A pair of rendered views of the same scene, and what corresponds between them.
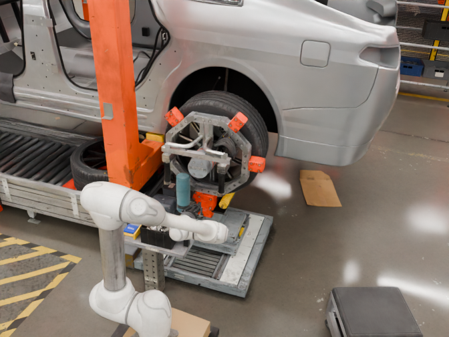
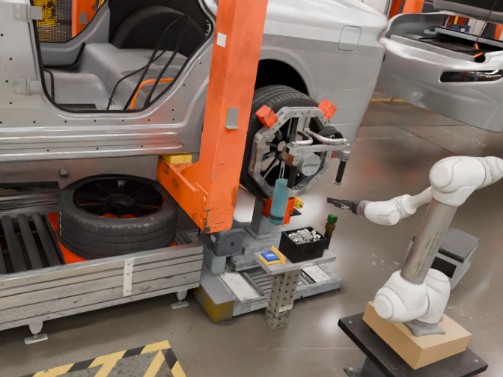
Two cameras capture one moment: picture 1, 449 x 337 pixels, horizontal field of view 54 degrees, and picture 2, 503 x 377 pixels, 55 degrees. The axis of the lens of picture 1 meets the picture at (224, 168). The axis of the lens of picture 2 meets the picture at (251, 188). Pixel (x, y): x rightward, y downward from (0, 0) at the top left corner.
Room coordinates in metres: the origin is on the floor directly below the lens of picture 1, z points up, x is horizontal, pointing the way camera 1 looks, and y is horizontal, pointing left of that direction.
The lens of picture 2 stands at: (0.93, 2.31, 1.78)
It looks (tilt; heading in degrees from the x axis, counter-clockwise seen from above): 24 degrees down; 308
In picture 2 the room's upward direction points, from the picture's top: 10 degrees clockwise
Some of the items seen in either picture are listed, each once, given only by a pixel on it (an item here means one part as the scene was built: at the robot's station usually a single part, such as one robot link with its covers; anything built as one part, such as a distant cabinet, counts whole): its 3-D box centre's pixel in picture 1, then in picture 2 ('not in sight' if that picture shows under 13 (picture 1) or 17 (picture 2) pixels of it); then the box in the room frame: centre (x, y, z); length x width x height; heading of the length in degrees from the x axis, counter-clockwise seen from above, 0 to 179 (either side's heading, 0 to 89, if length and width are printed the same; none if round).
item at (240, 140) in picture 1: (207, 155); (293, 153); (2.40, 0.11, 0.85); 0.54 x 0.07 x 0.54; 73
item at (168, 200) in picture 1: (172, 205); (214, 235); (2.66, 0.38, 0.26); 0.42 x 0.18 x 0.35; 163
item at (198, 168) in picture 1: (203, 160); (300, 158); (2.33, 0.13, 0.85); 0.21 x 0.14 x 0.14; 163
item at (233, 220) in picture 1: (214, 208); (262, 219); (2.56, 0.06, 0.32); 0.40 x 0.30 x 0.28; 73
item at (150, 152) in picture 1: (147, 146); (188, 169); (2.78, 0.56, 0.69); 0.52 x 0.17 x 0.35; 163
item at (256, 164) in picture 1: (256, 164); not in sight; (2.32, -0.19, 0.85); 0.09 x 0.08 x 0.07; 73
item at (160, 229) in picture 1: (160, 231); (302, 243); (2.05, 0.37, 0.51); 0.20 x 0.14 x 0.13; 74
